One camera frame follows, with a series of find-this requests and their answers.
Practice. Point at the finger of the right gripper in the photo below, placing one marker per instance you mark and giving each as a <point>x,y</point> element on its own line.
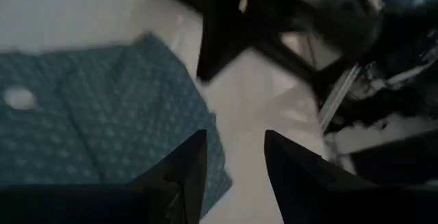
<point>219,46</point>

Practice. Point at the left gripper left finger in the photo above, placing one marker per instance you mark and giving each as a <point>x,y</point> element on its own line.
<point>171,200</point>

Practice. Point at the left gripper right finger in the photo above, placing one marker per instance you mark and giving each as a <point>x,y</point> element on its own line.
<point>308,196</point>

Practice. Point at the green patterned shirt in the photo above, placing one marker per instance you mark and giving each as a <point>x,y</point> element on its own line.
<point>102,114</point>

